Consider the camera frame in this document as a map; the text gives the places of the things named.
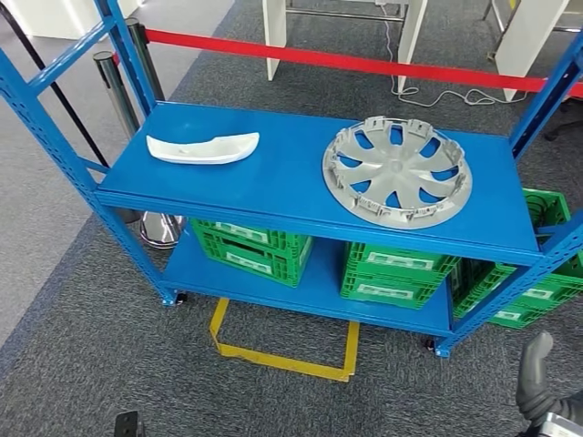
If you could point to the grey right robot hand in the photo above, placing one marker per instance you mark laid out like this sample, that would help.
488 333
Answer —
538 368

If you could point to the silver plastic wheel hubcap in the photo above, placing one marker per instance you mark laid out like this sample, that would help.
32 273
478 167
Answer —
397 172

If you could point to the blue metal shelf rack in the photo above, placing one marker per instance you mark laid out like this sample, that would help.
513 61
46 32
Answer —
282 175

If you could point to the white curved plastic part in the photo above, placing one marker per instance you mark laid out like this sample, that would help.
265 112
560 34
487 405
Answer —
202 151

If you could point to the green plastic crate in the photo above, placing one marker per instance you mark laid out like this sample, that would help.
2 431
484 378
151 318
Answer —
560 284
257 259
392 283

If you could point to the black office chair base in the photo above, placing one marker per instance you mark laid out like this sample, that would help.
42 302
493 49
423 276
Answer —
572 111

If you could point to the white desk panel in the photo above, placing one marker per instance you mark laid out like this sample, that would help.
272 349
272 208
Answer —
523 42

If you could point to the red barrier belt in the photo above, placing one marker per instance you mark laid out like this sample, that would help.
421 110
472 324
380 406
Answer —
346 61

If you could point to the white desk with metal bar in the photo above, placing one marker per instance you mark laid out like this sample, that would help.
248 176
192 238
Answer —
274 36

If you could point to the black barrier belt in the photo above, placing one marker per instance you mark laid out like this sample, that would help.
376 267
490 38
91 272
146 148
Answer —
61 96

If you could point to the white glossy cabinet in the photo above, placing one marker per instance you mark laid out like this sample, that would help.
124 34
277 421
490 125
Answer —
54 15

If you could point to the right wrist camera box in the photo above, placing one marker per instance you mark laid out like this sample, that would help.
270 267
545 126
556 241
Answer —
562 427

